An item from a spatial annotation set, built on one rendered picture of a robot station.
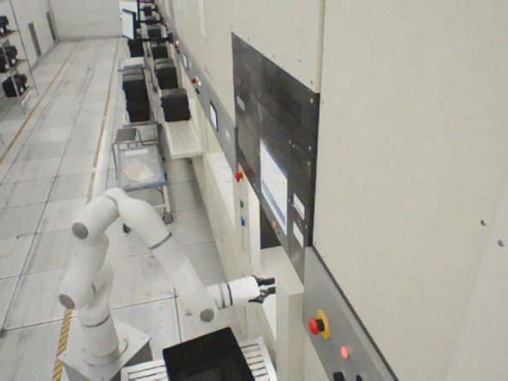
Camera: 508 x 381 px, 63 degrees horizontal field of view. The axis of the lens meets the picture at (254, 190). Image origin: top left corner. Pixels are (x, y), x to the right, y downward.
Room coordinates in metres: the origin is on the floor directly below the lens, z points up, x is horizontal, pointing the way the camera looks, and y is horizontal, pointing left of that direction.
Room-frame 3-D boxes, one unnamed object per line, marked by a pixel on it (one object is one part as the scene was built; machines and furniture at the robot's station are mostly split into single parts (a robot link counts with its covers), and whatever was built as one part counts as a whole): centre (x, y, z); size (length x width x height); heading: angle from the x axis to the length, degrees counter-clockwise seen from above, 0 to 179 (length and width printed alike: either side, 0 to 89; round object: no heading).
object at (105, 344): (1.21, 0.67, 0.85); 0.19 x 0.19 x 0.18
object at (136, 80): (4.98, 1.41, 0.85); 0.30 x 0.28 x 0.26; 12
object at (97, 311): (1.24, 0.66, 1.07); 0.19 x 0.12 x 0.24; 160
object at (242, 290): (1.07, 0.05, 1.19); 0.11 x 0.10 x 0.07; 104
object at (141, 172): (3.46, 1.08, 0.47); 0.31 x 0.23 x 0.02; 35
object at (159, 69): (5.17, 1.04, 0.93); 0.30 x 0.28 x 0.26; 16
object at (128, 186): (3.64, 1.10, 0.24); 0.97 x 0.52 x 0.48; 16
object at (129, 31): (4.47, 1.04, 1.59); 0.50 x 0.41 x 0.36; 103
